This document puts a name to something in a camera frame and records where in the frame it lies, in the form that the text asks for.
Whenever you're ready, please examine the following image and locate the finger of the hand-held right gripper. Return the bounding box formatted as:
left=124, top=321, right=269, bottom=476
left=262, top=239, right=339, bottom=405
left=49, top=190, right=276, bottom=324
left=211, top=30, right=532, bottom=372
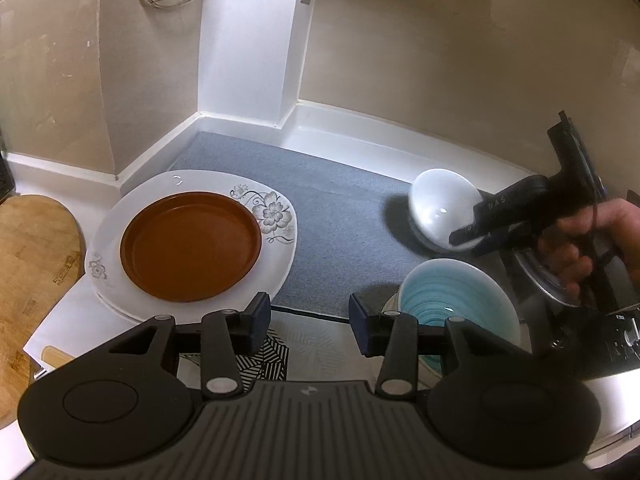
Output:
left=472, top=237, right=507, bottom=257
left=449, top=219, right=532, bottom=250

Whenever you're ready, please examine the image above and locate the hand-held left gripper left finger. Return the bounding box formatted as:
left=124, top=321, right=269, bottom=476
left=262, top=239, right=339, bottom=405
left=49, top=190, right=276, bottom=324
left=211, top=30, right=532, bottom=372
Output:
left=75, top=291, right=272, bottom=397

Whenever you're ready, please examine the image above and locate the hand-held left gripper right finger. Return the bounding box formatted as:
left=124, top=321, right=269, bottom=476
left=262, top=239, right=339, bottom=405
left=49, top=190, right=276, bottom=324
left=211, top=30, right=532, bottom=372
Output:
left=348, top=292, right=536, bottom=397

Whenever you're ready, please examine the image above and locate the blue white patterned bowl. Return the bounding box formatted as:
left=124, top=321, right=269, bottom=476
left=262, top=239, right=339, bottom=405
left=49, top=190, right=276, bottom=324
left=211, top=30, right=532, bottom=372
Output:
left=409, top=167, right=483, bottom=254

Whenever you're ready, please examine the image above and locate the light blue ribbed bowl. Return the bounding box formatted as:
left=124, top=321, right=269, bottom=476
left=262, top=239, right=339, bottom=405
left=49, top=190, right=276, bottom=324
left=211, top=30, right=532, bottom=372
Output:
left=398, top=258, right=521, bottom=378

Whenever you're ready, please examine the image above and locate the brown plate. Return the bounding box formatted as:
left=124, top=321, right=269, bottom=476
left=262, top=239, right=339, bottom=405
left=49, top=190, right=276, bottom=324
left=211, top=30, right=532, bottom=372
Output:
left=120, top=191, right=263, bottom=304

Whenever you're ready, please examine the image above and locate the white floral plate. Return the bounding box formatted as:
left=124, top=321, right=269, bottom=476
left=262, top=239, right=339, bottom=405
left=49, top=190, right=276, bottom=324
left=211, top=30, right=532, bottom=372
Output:
left=84, top=169, right=299, bottom=322

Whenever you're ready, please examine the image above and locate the person's right hand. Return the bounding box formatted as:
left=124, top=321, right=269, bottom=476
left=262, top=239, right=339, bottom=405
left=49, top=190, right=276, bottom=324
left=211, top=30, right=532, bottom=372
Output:
left=537, top=197, right=640, bottom=306

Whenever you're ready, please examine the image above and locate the white patterned mat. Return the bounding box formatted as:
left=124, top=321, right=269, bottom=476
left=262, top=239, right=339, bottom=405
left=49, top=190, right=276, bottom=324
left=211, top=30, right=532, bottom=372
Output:
left=22, top=280, right=401, bottom=391

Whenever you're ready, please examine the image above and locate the grey mat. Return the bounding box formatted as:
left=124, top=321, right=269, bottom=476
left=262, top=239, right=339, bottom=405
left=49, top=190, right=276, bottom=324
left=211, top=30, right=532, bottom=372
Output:
left=172, top=130, right=501, bottom=317

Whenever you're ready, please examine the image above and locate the black glass gas stove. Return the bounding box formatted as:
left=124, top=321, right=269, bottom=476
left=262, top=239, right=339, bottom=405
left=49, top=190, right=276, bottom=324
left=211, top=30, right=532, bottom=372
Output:
left=510, top=247, right=640, bottom=381

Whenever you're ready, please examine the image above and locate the wooden cutting board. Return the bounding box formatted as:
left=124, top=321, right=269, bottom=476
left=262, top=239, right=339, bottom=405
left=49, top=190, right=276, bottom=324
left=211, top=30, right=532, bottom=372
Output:
left=0, top=194, right=86, bottom=431

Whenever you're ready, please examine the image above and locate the black rack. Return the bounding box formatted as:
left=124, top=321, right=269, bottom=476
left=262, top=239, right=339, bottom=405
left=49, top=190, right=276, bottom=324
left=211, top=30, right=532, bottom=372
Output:
left=0, top=152, right=15, bottom=201

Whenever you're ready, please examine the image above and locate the beige wooden handle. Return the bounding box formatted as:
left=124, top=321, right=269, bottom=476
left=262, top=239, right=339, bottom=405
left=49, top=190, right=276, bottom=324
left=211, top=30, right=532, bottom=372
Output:
left=40, top=345, right=77, bottom=366

